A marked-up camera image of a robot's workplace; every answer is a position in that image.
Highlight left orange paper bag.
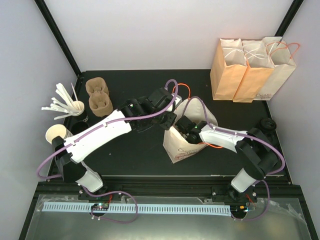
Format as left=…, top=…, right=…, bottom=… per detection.
left=210, top=38, right=247, bottom=101

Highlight back-left pulp cup carrier stack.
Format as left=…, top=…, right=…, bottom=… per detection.
left=85, top=77, right=114, bottom=117

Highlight light blue cable duct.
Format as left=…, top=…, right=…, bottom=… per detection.
left=42, top=202, right=231, bottom=217

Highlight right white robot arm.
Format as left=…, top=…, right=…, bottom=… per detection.
left=175, top=115, right=280, bottom=202

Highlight black paper cup stack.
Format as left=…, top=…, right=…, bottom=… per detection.
left=70, top=116, right=90, bottom=135

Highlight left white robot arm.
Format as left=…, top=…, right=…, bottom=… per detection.
left=51, top=88, right=182, bottom=200

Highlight stack of white paper cups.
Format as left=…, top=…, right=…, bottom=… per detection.
left=45, top=124, right=74, bottom=144

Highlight printed Cream Bear paper bag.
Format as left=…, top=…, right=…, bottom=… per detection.
left=163, top=91, right=218, bottom=164

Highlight black frame post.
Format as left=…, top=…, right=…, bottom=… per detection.
left=274, top=0, right=304, bottom=37
left=34, top=0, right=82, bottom=77

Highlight black coffee lid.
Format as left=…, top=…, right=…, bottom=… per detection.
left=258, top=118, right=277, bottom=132
left=264, top=132, right=278, bottom=148

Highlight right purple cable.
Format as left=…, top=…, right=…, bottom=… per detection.
left=186, top=96, right=286, bottom=176

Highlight orange paper bag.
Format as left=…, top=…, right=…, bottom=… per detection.
left=210, top=38, right=247, bottom=101
left=232, top=40, right=275, bottom=103

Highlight white bag orange handles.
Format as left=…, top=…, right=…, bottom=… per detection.
left=254, top=36, right=300, bottom=101

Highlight left black frame post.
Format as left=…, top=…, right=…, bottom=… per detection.
left=34, top=0, right=82, bottom=77

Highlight right black frame post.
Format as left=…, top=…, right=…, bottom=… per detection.
left=274, top=0, right=304, bottom=37

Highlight middle orange paper bag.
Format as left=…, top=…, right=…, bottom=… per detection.
left=232, top=40, right=275, bottom=103

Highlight black coffee lid back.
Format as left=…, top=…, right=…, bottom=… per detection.
left=258, top=118, right=277, bottom=132

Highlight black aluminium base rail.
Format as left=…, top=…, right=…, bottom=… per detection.
left=34, top=177, right=305, bottom=205

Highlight black coffee lid middle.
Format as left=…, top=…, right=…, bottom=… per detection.
left=264, top=132, right=278, bottom=148

